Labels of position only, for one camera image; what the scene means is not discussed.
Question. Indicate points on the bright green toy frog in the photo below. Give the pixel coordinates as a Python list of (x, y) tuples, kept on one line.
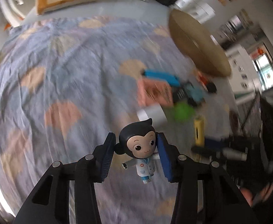
[(183, 112)]

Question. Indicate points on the monkey doctor figurine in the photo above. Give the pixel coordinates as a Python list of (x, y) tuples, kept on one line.
[(138, 140)]

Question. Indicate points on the yellow toy block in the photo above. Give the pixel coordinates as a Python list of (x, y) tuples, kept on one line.
[(199, 131)]

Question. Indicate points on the white chair behind table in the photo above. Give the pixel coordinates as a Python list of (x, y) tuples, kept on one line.
[(198, 9)]

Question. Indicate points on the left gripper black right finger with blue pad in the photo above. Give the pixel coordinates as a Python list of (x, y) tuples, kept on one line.
[(223, 202)]

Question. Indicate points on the blue lighter box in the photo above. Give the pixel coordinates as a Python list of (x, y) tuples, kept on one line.
[(172, 80)]

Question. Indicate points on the black small box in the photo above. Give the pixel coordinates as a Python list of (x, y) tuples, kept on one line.
[(180, 94)]

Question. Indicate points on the round brown ribbed tray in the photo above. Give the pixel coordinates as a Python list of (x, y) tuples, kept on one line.
[(193, 40)]

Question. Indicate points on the pink tissue pack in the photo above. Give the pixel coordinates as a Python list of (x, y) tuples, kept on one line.
[(151, 92)]

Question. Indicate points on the red black doll figure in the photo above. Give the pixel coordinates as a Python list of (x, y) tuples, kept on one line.
[(207, 84)]

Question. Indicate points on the white charger adapter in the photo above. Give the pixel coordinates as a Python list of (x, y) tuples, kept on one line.
[(155, 112)]

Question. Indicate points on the person's hand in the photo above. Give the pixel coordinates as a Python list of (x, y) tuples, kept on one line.
[(262, 196)]

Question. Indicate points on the floral blue tablecloth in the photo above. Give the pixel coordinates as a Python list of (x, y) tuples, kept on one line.
[(66, 83)]

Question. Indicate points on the white chair at right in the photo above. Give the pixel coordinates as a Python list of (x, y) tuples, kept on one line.
[(244, 80)]

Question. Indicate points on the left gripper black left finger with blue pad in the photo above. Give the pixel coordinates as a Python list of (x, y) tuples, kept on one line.
[(48, 202)]

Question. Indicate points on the light blue toy dinosaur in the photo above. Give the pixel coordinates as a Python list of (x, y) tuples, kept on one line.
[(194, 95)]

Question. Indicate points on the white chair at left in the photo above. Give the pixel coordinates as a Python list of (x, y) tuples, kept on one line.
[(15, 11)]

